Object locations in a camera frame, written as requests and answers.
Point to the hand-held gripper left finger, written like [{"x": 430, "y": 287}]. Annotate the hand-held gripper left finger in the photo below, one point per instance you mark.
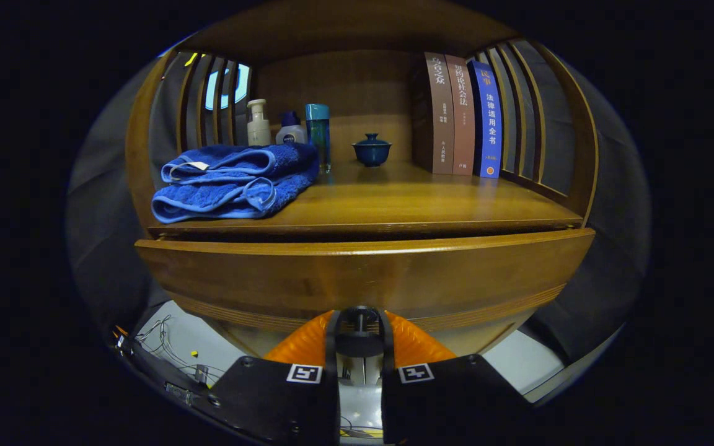
[{"x": 282, "y": 402}]

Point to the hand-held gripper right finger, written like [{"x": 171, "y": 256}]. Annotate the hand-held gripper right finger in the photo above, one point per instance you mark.
[{"x": 444, "y": 402}]

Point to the wooden drawer with black knob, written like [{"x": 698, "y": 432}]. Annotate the wooden drawer with black knob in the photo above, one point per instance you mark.
[{"x": 363, "y": 279}]

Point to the wooden countertop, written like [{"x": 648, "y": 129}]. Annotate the wooden countertop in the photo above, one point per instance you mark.
[{"x": 394, "y": 198}]

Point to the wooden cabinet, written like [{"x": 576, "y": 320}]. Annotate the wooden cabinet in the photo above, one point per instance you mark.
[{"x": 357, "y": 80}]

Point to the folded blue towel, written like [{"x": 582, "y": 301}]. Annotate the folded blue towel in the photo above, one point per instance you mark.
[{"x": 227, "y": 198}]

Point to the blue lidded teacup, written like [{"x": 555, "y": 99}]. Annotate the blue lidded teacup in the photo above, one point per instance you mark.
[{"x": 371, "y": 153}]

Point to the teal blue bottle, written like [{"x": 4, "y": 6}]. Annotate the teal blue bottle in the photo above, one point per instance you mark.
[{"x": 318, "y": 136}]

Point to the white lotion bottle blue cap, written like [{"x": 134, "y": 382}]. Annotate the white lotion bottle blue cap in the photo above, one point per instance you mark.
[{"x": 290, "y": 133}]

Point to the white pump bottle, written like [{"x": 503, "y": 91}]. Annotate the white pump bottle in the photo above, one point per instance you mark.
[{"x": 258, "y": 128}]

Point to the blue book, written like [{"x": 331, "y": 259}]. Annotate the blue book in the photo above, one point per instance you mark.
[{"x": 487, "y": 121}]

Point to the light brown book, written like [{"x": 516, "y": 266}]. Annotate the light brown book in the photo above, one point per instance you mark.
[{"x": 462, "y": 118}]

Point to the dark brown book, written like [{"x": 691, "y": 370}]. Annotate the dark brown book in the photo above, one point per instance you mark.
[{"x": 436, "y": 111}]

